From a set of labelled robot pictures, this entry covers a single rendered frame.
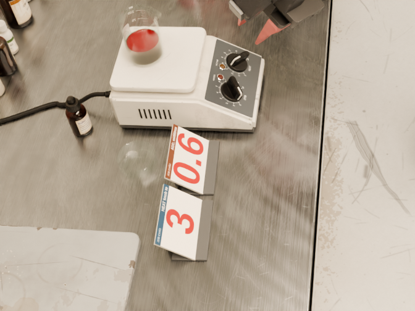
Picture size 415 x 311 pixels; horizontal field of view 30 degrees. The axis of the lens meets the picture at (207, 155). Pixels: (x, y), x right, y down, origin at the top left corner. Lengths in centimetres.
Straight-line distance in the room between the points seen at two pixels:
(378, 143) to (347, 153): 5
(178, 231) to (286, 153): 19
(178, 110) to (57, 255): 25
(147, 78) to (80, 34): 26
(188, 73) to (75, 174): 21
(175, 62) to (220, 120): 10
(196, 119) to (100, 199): 17
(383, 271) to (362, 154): 18
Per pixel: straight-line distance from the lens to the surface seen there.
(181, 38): 110
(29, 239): 104
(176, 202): 100
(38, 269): 101
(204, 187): 103
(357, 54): 118
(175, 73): 106
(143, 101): 106
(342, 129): 108
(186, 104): 105
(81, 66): 123
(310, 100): 112
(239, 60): 109
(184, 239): 98
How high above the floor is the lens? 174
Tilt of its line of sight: 52 degrees down
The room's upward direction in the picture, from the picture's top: 12 degrees counter-clockwise
